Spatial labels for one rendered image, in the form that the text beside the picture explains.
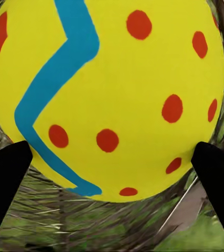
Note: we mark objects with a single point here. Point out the wicker basket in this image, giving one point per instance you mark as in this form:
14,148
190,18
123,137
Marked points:
137,239

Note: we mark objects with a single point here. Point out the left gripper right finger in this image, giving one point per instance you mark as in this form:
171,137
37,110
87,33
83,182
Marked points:
208,162

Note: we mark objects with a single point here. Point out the easter egg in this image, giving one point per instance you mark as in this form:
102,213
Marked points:
112,96

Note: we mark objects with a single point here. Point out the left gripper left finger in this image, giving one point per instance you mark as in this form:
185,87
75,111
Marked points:
14,162

